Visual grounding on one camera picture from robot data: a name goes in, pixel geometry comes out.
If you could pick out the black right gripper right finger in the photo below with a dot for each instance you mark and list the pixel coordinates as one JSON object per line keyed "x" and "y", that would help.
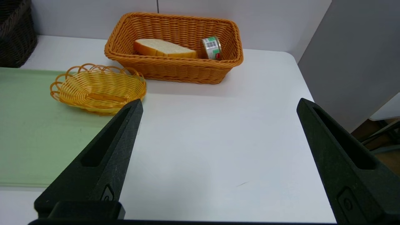
{"x": 353, "y": 175}

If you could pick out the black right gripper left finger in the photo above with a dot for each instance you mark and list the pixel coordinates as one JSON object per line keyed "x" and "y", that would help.
{"x": 97, "y": 165}

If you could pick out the white bread slice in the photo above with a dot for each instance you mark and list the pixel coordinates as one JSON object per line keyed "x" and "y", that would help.
{"x": 162, "y": 48}

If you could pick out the tin can gold lid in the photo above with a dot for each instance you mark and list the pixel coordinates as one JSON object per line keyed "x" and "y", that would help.
{"x": 212, "y": 47}

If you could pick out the small round orange wicker basket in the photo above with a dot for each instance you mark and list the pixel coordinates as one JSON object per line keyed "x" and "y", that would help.
{"x": 100, "y": 87}

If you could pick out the large orange wicker basket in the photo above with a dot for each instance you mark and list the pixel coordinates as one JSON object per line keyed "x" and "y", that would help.
{"x": 175, "y": 68}

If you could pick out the dark brown wicker basket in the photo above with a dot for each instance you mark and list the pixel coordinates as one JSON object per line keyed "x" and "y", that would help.
{"x": 15, "y": 37}

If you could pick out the dark metal table legs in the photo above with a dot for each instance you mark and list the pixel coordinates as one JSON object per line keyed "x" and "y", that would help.
{"x": 382, "y": 131}

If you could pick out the light green plastic tray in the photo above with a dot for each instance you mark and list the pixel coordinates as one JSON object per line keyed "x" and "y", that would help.
{"x": 31, "y": 131}

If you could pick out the white side table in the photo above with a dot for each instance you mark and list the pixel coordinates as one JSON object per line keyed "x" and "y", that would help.
{"x": 389, "y": 109}

